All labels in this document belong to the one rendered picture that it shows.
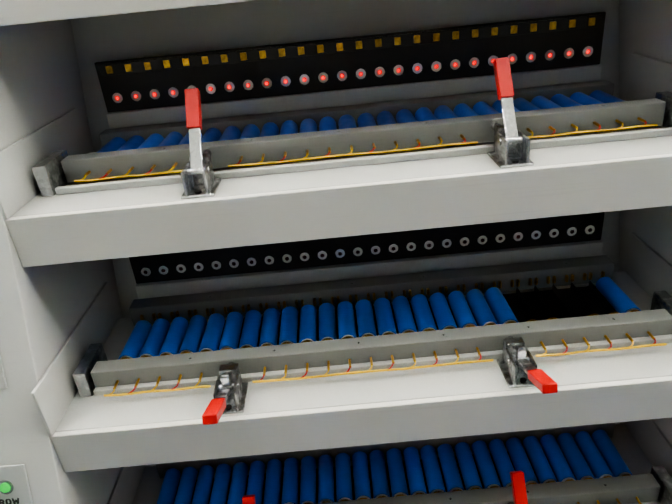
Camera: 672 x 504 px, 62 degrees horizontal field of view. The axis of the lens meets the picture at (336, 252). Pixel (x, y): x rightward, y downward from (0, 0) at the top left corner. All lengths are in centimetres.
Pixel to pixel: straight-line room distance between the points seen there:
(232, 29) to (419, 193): 32
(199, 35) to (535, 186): 40
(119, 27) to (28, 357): 37
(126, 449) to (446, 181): 37
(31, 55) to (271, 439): 42
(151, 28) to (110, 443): 44
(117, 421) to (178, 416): 6
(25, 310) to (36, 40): 26
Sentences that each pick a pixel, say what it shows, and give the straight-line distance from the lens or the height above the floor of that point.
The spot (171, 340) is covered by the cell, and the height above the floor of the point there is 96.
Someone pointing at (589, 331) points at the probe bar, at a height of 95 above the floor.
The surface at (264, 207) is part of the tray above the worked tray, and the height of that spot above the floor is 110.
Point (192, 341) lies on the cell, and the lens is 61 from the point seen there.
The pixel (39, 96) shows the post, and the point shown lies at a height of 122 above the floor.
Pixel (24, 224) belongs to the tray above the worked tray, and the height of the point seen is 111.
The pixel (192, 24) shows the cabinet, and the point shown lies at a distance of 69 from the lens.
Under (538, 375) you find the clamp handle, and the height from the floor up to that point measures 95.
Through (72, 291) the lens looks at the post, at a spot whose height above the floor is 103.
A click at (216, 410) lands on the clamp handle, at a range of 48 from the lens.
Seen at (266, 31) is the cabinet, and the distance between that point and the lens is 68.
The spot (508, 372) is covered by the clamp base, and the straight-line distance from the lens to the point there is 55.
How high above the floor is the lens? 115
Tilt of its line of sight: 11 degrees down
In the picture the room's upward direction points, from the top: 6 degrees counter-clockwise
